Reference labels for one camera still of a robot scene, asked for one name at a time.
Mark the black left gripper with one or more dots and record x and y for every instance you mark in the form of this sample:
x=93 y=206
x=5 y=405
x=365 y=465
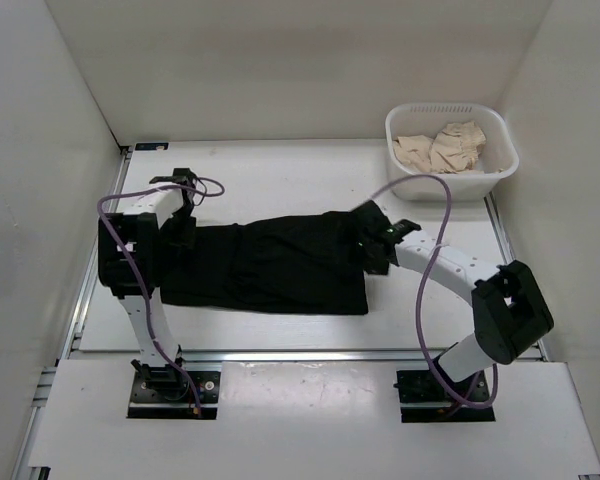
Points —
x=183 y=240

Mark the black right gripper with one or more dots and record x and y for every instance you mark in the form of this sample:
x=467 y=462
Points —
x=375 y=267

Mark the black trousers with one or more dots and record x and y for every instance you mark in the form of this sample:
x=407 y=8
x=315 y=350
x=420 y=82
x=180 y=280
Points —
x=305 y=265

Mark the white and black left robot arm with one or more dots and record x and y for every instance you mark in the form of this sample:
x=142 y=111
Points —
x=137 y=241

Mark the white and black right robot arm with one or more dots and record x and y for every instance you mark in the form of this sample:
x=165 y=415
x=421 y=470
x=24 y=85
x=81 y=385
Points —
x=510 y=313

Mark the beige trousers in basket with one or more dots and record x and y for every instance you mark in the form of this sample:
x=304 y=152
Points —
x=456 y=149

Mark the black corner label sticker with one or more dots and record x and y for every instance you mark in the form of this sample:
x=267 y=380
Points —
x=151 y=146

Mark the white front cover board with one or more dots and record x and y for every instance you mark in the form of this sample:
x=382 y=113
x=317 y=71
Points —
x=311 y=421

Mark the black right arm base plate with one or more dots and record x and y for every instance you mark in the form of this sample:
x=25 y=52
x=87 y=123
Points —
x=423 y=400

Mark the aluminium front frame rail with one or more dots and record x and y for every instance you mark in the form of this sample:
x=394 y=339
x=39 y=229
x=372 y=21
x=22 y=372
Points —
x=310 y=356

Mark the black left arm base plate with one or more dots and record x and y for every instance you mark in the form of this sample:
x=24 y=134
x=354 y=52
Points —
x=205 y=392

